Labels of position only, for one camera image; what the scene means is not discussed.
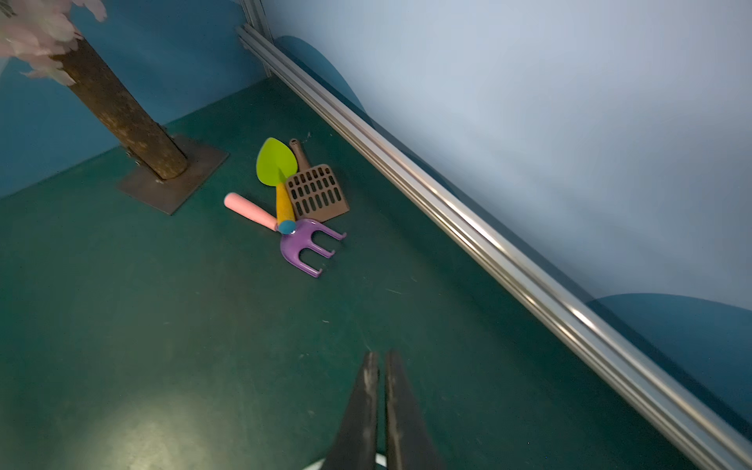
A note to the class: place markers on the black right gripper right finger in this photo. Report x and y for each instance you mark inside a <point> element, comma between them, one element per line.
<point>409,445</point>

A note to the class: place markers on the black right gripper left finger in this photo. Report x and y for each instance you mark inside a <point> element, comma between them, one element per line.
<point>355,444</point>

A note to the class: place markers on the purple pink toy rake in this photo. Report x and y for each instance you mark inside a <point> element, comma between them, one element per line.
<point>296,236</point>

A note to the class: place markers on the brown slotted toy scoop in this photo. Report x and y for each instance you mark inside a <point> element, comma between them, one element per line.
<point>314,191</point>

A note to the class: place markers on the green yellow toy trowel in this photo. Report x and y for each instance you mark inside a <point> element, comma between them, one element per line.
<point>275,164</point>

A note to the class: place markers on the brown artificial tree trunk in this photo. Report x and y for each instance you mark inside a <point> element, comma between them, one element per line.
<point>97,86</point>

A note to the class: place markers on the pink blossom artificial tree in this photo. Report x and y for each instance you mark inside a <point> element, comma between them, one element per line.
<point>39,32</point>

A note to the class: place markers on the horizontal aluminium frame rail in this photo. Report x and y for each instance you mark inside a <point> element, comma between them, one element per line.
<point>699,433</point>

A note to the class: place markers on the dark metal tree base plate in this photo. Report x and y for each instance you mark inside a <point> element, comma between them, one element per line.
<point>168,195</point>

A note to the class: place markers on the left vertical aluminium post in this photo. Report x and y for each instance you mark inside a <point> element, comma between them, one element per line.
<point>256,18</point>

